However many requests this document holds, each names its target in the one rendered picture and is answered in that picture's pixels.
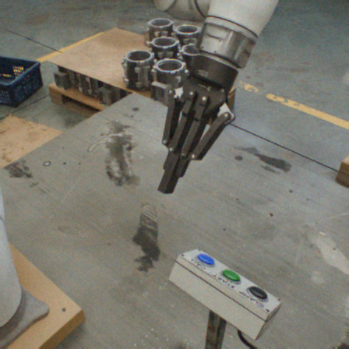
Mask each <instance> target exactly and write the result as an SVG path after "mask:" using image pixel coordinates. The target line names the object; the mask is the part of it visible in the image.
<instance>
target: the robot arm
mask: <svg viewBox="0 0 349 349"><path fill-rule="evenodd" d="M153 1H154V5H155V6H156V7H157V8H158V9H159V10H161V11H163V12H166V13H168V14H169V15H170V16H173V17H174V18H175V19H179V20H184V21H189V22H197V23H203V28H202V30H201V32H200V34H199V39H198V41H197V42H196V47H195V49H196V50H197V51H198V52H199V53H201V55H198V54H197V55H196V57H195V60H194V62H193V64H192V67H191V69H190V71H189V77H188V79H187V80H186V82H185V84H184V85H183V87H182V88H180V89H177V90H173V89H169V90H168V92H167V95H168V101H169V103H168V107H167V114H166V119H165V124H164V135H163V140H162V144H163V146H165V147H166V148H167V150H168V153H167V157H166V159H165V162H164V164H163V170H164V174H163V178H162V179H161V182H160V185H159V187H158V191H160V192H162V193H163V194H172V193H173V191H174V190H175V186H176V184H177V182H178V179H179V177H183V176H184V175H185V173H186V170H187V169H188V166H189V162H190V161H191V160H202V159H203V158H204V157H205V155H206V154H207V152H209V150H210V149H211V147H212V145H213V144H214V142H215V141H216V139H217V138H218V136H219V135H220V134H221V132H222V131H224V129H225V127H226V126H228V125H229V124H230V123H231V122H232V121H234V120H235V114H232V113H231V112H230V111H229V109H228V106H227V96H228V94H229V93H230V91H231V88H232V87H233V84H234V82H235V80H236V78H237V76H238V70H237V69H244V68H245V67H246V65H247V62H248V60H249V56H250V54H251V52H252V50H253V48H254V46H255V45H256V42H257V39H258V36H259V34H260V32H261V31H262V30H263V28H264V27H265V26H266V24H267V23H268V22H269V20H270V17H271V16H272V15H273V13H274V9H275V8H276V6H277V3H278V1H279V0H153ZM182 100H185V106H184V108H183V110H182V117H181V120H180V121H179V118H180V114H181V109H182ZM218 111H220V112H219V113H218V114H217V117H218V118H216V119H215V120H214V122H213V123H212V125H211V126H210V129H209V130H207V132H206V134H205V135H204V137H203V138H202V139H201V137H202V135H203V132H204V130H205V128H206V126H207V125H208V124H209V123H210V118H211V116H212V115H214V114H215V113H217V112H218ZM193 121H194V122H193ZM178 122H179V124H178ZM189 130H190V131H189ZM187 137H188V138H187ZM185 141H186V143H185ZM184 145H185V146H184ZM183 147H184V148H183ZM182 149H183V150H182ZM49 311H50V310H49V307H48V305H47V304H46V303H45V302H43V301H41V300H39V299H37V298H35V297H34V296H33V295H31V294H30V292H29V291H28V290H27V289H26V288H24V287H23V286H22V285H21V284H20V283H19V281H18V277H17V274H16V268H15V265H14V263H13V257H12V252H11V248H10V245H9V240H8V237H7V234H6V231H5V208H4V202H3V196H2V190H1V186H0V349H6V348H7V347H8V346H9V345H10V344H12V343H13V342H14V341H15V340H16V339H17V338H19V337H20V336H21V335H23V333H24V332H25V331H27V330H28V329H29V328H30V327H31V326H32V325H34V324H35V323H37V322H38V321H39V320H41V319H45V318H46V317H47V315H48V314H49Z"/></svg>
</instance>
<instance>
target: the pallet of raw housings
mask: <svg viewBox="0 0 349 349"><path fill-rule="evenodd" d="M147 26H148V27H149V28H148V29H146V30H145V31H143V32H144V36H143V35H140V34H137V33H130V32H128V31H125V30H120V29H118V28H114V29H112V30H109V31H107V32H105V33H103V34H101V35H99V36H97V37H95V38H93V39H91V40H88V41H85V42H83V43H81V44H78V45H76V46H75V47H74V48H70V49H69V50H67V51H64V52H62V53H61V54H59V55H56V56H55V57H52V58H50V59H48V60H47V61H49V62H51V63H53V64H56V65H57V66H58V71H55V72H54V76H55V82H54V83H52V84H50V85H48V89H49V92H50V95H51V102H52V103H55V104H57V105H59V106H61V107H64V108H67V109H69V110H71V111H73V112H75V113H77V114H79V115H82V116H84V117H86V118H89V117H92V116H94V115H95V114H97V113H99V112H101V111H103V110H104V109H105V108H107V107H109V106H111V105H112V104H114V103H116V102H118V101H119V100H121V99H123V98H124V97H126V96H128V95H129V94H133V93H139V94H141V95H143V96H144V97H147V98H149V99H151V100H154V101H156V102H157V103H160V104H162V105H164V106H166V107H168V103H169V101H168V95H167V92H168V90H169V89H173V90H177V89H180V88H182V87H183V85H184V84H185V82H186V80H187V79H188V77H189V71H190V69H191V67H192V64H193V62H194V60H195V57H196V55H197V54H198V55H201V53H199V52H198V51H197V50H196V49H195V47H196V42H197V41H198V39H199V34H200V30H201V29H200V28H198V27H197V26H193V25H185V24H182V26H177V27H175V25H174V21H170V20H169V19H161V18H158V19H153V20H151V21H149V22H148V23H147ZM235 93H236V88H235V87H232V88H231V91H230V93H229V94H228V96H227V106H228V109H229V108H230V107H231V106H233V105H234V99H235ZM73 99H75V100H73ZM76 100H77V101H79V102H81V103H79V102H77V101H76ZM83 103H85V104H88V105H90V106H91V107H93V108H91V107H89V106H88V105H85V104H83ZM94 108H96V109H98V110H99V111H98V110H96V109H94Z"/></svg>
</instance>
